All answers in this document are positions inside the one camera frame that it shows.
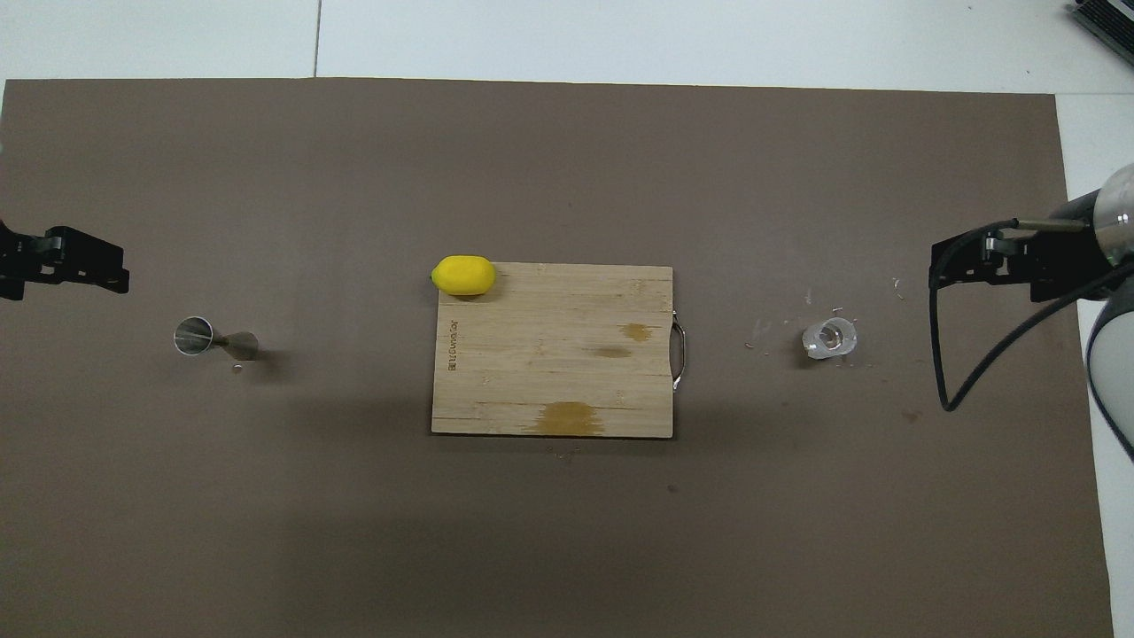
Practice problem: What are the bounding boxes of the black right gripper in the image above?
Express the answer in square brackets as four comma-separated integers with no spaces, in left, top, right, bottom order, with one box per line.
[928,197,1108,303]

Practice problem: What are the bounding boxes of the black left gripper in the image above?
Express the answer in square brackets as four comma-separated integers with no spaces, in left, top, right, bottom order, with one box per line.
[0,220,130,300]

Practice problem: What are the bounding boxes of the steel double cone jigger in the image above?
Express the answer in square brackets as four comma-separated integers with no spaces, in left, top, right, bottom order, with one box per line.
[173,316,260,362]

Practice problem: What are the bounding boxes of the clear glass cup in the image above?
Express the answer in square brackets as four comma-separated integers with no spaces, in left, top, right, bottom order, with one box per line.
[802,316,859,361]

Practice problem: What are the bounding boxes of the grey ribbed device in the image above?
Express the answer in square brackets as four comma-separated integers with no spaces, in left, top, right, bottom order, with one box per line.
[1068,0,1134,63]

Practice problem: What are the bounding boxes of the brown table mat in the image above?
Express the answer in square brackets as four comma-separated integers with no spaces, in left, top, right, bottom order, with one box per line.
[0,78,1115,638]

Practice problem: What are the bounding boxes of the yellow lemon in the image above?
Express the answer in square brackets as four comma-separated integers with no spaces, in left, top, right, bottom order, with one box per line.
[431,254,497,297]

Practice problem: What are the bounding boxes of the bamboo cutting board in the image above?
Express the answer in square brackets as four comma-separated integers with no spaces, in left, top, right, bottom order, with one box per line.
[431,262,688,440]

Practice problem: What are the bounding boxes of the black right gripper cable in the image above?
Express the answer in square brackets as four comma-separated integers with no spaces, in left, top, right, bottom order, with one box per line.
[928,219,1134,413]

